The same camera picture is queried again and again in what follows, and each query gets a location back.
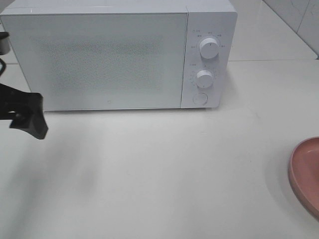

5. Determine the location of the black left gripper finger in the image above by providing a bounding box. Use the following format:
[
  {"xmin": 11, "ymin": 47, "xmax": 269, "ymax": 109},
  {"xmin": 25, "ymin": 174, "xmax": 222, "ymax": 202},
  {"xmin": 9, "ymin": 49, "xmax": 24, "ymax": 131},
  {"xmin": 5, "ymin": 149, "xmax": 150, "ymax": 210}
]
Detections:
[
  {"xmin": 0, "ymin": 84, "xmax": 48, "ymax": 139},
  {"xmin": 0, "ymin": 31, "xmax": 10, "ymax": 55}
]

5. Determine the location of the white microwave door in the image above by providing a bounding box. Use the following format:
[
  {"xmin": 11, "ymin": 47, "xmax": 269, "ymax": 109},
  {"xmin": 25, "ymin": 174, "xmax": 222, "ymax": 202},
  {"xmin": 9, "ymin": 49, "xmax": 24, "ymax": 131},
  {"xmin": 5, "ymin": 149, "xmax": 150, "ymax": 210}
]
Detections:
[{"xmin": 1, "ymin": 13, "xmax": 187, "ymax": 110}]

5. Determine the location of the round white door button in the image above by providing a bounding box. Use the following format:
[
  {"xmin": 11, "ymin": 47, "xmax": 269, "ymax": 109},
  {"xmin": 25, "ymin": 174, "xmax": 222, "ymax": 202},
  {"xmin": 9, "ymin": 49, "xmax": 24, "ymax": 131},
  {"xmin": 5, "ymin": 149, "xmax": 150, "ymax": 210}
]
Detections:
[{"xmin": 192, "ymin": 93, "xmax": 208, "ymax": 106}]

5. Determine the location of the white microwave knob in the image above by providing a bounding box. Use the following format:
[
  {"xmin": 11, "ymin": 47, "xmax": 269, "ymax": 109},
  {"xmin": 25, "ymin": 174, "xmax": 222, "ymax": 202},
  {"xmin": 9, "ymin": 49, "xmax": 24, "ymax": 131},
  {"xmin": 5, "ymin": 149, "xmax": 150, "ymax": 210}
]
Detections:
[
  {"xmin": 199, "ymin": 36, "xmax": 220, "ymax": 59},
  {"xmin": 195, "ymin": 70, "xmax": 214, "ymax": 89}
]

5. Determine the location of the pink round plate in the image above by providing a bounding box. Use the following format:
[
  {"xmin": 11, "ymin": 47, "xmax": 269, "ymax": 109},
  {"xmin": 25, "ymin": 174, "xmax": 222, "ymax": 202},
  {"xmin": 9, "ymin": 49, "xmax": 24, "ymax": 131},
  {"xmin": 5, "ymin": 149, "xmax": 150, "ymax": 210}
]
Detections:
[{"xmin": 288, "ymin": 137, "xmax": 319, "ymax": 220}]

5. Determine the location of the white microwave oven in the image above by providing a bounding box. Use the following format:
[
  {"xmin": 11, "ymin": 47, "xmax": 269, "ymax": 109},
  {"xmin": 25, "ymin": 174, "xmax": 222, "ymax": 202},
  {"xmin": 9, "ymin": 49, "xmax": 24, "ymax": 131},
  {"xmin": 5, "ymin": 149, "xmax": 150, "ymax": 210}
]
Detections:
[{"xmin": 0, "ymin": 0, "xmax": 238, "ymax": 111}]

